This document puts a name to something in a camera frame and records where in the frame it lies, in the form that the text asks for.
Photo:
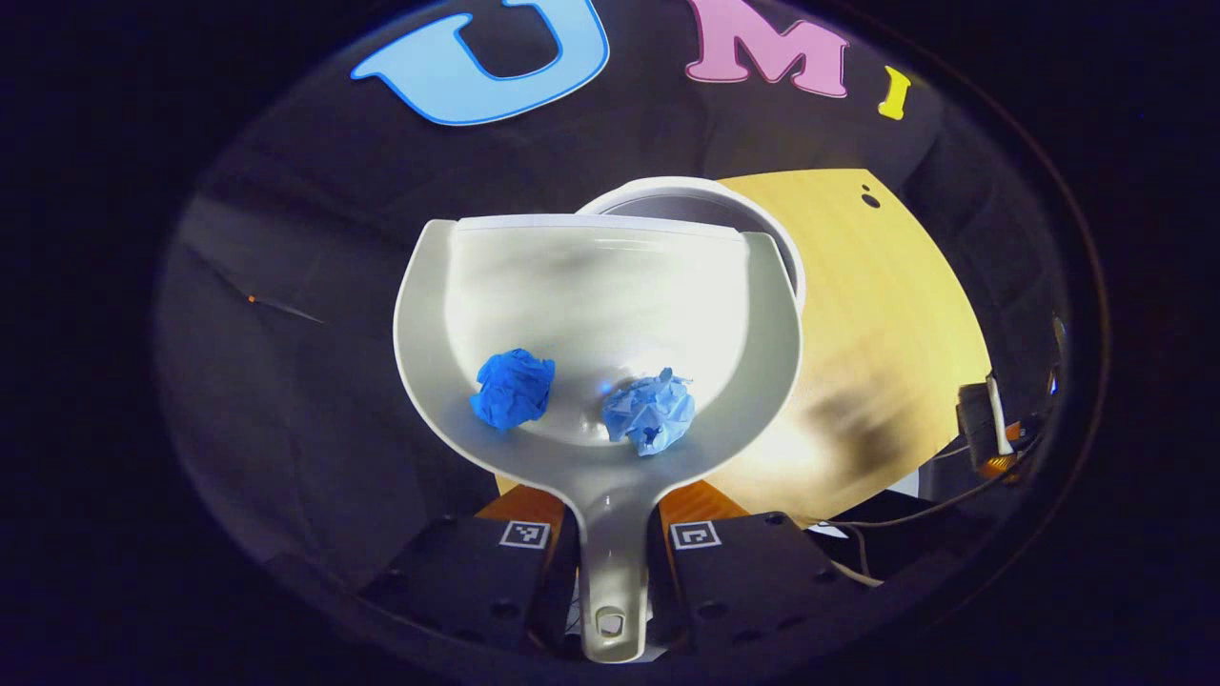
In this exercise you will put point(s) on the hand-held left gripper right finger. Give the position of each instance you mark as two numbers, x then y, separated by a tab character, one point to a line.
753	572

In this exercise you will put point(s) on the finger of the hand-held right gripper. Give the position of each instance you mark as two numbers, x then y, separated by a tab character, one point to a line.
999	466

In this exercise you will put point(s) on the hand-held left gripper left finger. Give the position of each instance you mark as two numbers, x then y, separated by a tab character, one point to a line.
457	572

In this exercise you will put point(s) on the small grey broom black bristles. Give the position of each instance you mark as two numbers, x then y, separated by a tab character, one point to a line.
977	424

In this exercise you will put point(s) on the light blue paper ball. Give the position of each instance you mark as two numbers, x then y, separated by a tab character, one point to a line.
650	412

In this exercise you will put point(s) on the dark blue paper ball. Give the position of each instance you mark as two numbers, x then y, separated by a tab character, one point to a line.
513	389

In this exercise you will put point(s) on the pale grey plastic dustpan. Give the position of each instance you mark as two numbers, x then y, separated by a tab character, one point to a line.
591	305

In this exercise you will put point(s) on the pale grey ribbed garbage bin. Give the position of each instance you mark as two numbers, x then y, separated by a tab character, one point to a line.
686	202

